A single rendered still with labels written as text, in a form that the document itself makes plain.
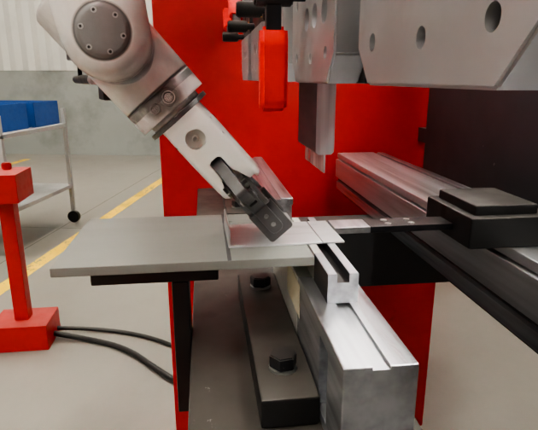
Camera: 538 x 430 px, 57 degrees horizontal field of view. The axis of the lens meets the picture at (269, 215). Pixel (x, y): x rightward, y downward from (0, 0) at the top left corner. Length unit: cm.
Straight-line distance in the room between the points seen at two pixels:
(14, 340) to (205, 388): 205
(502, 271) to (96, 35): 51
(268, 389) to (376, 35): 33
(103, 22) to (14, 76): 853
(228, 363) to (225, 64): 99
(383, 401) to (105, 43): 36
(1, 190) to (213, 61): 121
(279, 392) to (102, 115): 800
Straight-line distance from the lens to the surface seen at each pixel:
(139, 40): 46
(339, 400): 41
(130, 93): 53
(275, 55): 41
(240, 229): 61
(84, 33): 46
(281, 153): 145
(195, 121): 52
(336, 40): 33
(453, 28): 18
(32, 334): 251
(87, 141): 853
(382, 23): 25
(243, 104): 142
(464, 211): 65
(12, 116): 391
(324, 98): 53
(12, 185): 230
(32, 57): 882
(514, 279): 65
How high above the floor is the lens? 118
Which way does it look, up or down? 15 degrees down
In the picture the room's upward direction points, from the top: straight up
